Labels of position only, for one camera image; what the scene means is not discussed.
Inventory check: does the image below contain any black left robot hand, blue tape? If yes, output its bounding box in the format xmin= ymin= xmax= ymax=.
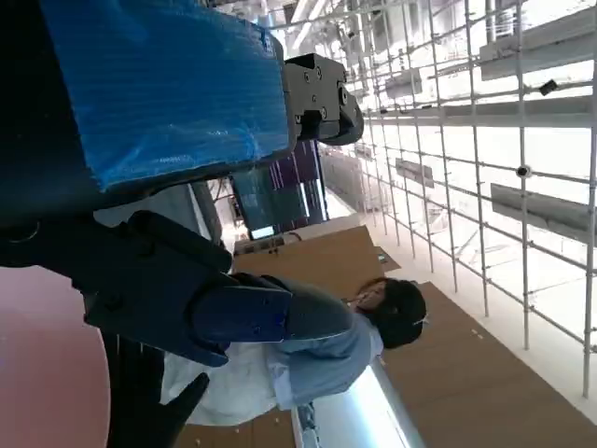
xmin=0 ymin=0 xmax=366 ymax=370

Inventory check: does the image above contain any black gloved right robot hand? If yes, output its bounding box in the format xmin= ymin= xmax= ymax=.
xmin=103 ymin=331 xmax=212 ymax=448

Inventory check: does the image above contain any pink bowl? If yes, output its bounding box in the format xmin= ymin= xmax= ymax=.
xmin=0 ymin=264 xmax=114 ymax=448

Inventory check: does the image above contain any dark computer monitor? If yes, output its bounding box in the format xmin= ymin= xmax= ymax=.
xmin=230 ymin=139 xmax=328 ymax=240

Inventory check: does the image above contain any person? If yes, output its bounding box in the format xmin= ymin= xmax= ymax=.
xmin=160 ymin=274 xmax=429 ymax=427

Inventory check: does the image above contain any white pipe frame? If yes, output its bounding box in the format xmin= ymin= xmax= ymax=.
xmin=279 ymin=0 xmax=597 ymax=400

